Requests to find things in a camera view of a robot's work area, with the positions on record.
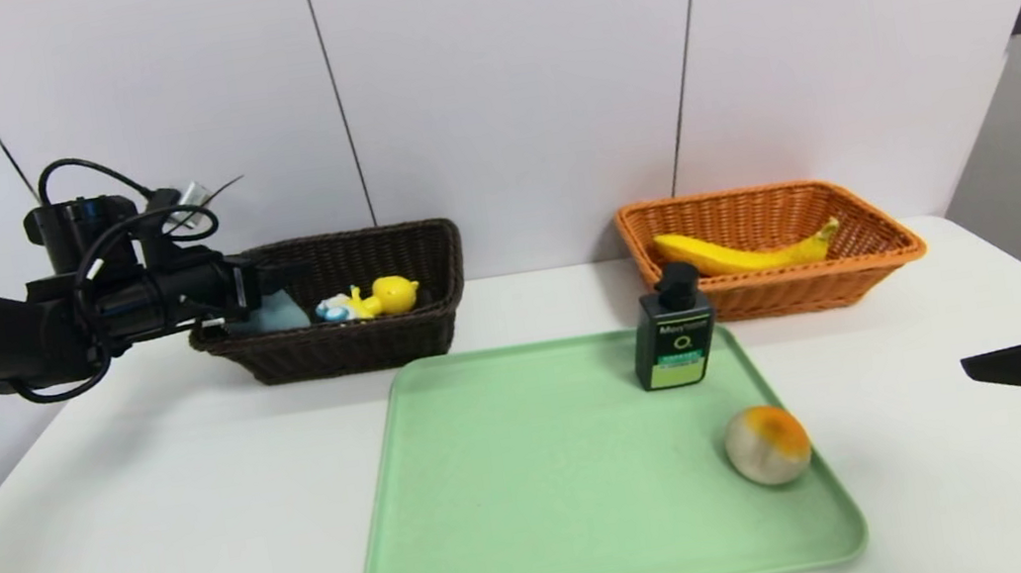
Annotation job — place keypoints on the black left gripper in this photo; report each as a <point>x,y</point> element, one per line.
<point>245,282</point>

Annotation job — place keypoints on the blue plastic cup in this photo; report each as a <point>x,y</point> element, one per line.
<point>280,314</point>

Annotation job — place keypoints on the yellow duck toy car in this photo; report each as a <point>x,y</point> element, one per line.
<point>387,294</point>

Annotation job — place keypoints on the orange and white peach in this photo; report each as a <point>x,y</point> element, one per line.
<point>763,451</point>

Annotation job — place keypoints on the yellow banana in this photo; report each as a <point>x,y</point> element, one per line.
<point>726,258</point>

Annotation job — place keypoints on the black pump bottle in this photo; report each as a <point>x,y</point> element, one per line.
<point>673,343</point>

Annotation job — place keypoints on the dark brown wicker basket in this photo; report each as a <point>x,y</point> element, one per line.
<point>350,349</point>

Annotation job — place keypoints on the orange wicker basket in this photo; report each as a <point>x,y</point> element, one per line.
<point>771,295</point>

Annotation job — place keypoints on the light green plastic tray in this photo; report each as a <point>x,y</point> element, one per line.
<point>551,501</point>

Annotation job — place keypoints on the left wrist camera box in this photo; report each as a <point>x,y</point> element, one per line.
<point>186,198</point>

